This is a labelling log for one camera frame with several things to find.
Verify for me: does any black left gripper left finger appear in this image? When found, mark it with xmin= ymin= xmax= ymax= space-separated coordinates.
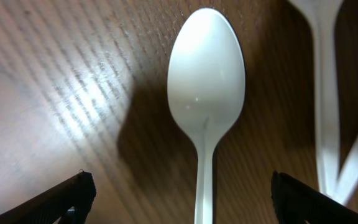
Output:
xmin=0 ymin=171 xmax=96 ymax=224

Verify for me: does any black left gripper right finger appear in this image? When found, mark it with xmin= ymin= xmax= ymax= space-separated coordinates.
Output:
xmin=271 ymin=172 xmax=358 ymax=224

